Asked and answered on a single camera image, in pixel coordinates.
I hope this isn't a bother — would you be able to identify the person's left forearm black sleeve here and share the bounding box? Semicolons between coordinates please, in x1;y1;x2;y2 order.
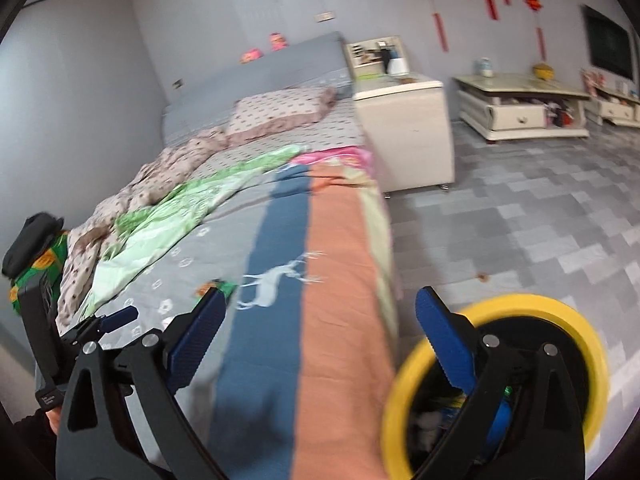
1;408;58;479

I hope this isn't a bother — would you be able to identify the pink plush toy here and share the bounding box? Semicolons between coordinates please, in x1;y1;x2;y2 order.
269;32;288;52
240;48;264;64

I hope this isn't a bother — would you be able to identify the black wall television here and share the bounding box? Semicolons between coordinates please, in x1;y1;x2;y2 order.
582;6;634;80

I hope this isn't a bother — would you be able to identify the cream bedside cabinet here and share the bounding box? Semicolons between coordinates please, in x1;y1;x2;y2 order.
345;36;456;195

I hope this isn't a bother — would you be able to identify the green cracker snack packet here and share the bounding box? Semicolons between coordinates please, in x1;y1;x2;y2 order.
196;280;238;300

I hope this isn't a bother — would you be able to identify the pink plush toy right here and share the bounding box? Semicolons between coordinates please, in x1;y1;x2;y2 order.
269;32;288;52

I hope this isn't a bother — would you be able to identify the light green quilt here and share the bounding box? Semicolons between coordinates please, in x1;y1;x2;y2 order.
77;144;307;320

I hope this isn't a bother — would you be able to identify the cream low tv cabinet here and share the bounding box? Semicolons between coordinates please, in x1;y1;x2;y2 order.
454;74;639;143

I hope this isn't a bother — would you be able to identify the pink dotted pillow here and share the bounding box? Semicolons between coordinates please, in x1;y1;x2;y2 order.
226;87;336;148

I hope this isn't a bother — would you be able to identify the person's left hand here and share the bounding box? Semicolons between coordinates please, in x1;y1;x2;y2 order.
46;406;62;434

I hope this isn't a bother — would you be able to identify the yellow rim trash bin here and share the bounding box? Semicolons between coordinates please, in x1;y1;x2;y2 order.
381;294;608;479

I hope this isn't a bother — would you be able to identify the yellow toy on cabinet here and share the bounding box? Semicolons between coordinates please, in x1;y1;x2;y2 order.
532;62;555;81

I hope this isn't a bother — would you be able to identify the green orange folded blanket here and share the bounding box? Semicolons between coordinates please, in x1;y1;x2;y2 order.
9;231;68;315

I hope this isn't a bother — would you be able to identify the black thermos bottle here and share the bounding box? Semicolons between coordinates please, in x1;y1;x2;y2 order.
380;47;393;74

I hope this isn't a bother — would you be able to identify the pink plush toy left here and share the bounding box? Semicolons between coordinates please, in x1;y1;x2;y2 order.
240;48;264;64

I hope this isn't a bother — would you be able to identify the grey bed headboard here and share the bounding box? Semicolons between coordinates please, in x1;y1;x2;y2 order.
162;32;352;148

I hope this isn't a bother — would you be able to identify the small white jar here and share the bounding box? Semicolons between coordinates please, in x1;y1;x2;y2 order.
476;58;495;78

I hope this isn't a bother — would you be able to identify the black folded cloth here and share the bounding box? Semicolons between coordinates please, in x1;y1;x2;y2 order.
1;211;64;280

